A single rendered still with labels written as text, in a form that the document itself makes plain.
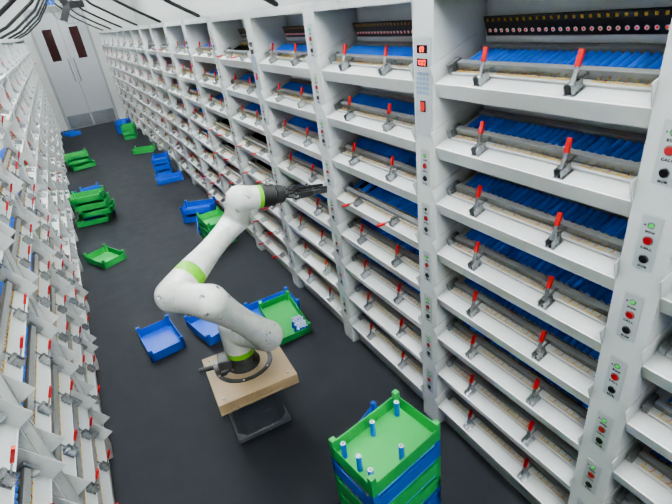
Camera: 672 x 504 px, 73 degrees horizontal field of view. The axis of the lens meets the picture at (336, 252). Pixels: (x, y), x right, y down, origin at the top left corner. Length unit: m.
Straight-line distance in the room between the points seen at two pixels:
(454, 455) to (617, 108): 1.48
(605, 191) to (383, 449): 1.00
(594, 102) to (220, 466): 1.89
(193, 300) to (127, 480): 1.03
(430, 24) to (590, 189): 0.63
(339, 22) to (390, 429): 1.56
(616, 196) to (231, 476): 1.75
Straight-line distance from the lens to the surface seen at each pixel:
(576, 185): 1.18
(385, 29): 1.88
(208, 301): 1.54
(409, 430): 1.65
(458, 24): 1.48
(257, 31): 2.65
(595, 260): 1.25
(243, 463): 2.19
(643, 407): 1.40
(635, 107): 1.08
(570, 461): 1.75
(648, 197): 1.10
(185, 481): 2.23
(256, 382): 2.01
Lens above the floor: 1.68
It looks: 29 degrees down
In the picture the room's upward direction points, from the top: 7 degrees counter-clockwise
